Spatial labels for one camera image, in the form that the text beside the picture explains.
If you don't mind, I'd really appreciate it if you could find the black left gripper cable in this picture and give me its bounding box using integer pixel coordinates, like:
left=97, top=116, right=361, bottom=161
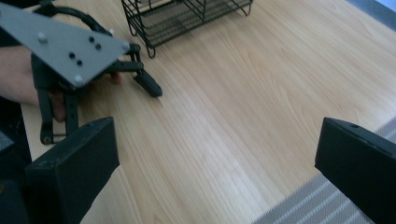
left=32, top=0, right=114, bottom=35

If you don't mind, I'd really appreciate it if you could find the grey striped placemat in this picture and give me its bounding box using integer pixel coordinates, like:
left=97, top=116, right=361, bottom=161
left=251, top=116, right=396, bottom=224

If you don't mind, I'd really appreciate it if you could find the black wire basket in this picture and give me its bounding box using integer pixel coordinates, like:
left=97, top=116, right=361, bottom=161
left=120, top=0, right=254, bottom=60

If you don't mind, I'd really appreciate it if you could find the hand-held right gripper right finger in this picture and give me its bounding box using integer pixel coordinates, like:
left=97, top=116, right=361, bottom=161
left=314, top=117, right=396, bottom=224

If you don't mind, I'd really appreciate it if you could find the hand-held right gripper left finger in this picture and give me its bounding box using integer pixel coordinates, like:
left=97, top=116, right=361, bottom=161
left=23, top=116, right=121, bottom=224

